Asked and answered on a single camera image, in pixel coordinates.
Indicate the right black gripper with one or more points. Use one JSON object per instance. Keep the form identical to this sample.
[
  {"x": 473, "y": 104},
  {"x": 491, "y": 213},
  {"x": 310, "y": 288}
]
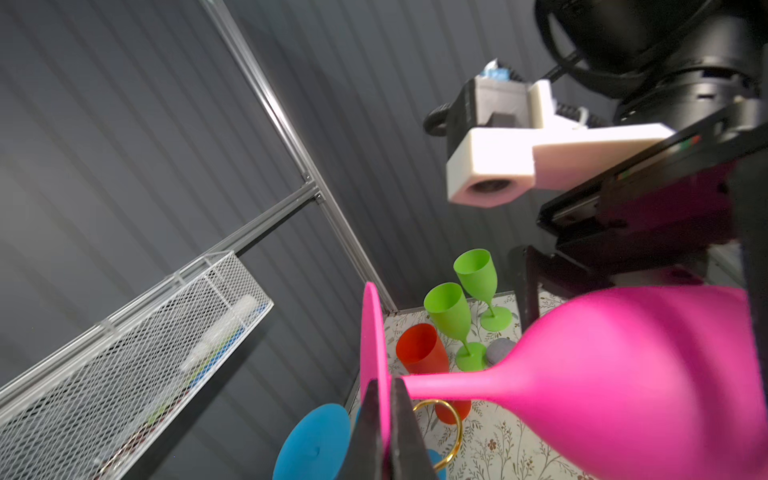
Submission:
[{"x": 661, "y": 207}]

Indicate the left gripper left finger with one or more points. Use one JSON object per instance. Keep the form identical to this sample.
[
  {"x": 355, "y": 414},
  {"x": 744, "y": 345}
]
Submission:
[{"x": 365, "y": 456}]

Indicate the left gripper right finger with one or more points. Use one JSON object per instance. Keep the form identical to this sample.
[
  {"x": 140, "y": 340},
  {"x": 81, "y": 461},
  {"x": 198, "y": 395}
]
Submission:
[{"x": 408, "y": 455}]

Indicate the blue wine glass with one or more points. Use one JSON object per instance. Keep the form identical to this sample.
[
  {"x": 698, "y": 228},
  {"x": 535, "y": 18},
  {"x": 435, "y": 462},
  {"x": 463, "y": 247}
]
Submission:
[{"x": 318, "y": 444}]

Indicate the green wine glass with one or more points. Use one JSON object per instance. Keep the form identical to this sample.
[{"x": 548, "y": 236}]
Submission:
[
  {"x": 477, "y": 274},
  {"x": 448, "y": 308}
]

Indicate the red wine glass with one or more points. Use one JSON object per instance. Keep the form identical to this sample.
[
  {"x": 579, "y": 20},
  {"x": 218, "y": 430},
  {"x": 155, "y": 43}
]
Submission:
[{"x": 421, "y": 351}]

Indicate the pink wine glass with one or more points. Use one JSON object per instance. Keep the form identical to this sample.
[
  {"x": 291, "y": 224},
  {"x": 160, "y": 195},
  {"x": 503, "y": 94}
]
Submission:
[{"x": 626, "y": 383}]

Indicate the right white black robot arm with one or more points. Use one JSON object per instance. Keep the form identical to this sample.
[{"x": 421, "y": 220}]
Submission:
[{"x": 697, "y": 67}]

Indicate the grey oval case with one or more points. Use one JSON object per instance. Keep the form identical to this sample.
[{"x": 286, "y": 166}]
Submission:
[{"x": 498, "y": 350}]

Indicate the white bottle in basket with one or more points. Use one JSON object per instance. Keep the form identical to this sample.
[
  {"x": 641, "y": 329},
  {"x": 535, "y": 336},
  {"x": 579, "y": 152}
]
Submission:
[{"x": 220, "y": 331}]

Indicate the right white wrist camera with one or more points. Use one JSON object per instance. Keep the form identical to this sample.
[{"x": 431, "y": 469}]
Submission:
[{"x": 506, "y": 136}]

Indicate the white wire mesh basket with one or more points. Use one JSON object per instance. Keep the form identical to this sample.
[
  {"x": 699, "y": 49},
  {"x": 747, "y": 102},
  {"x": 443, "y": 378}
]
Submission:
[{"x": 93, "y": 408}]

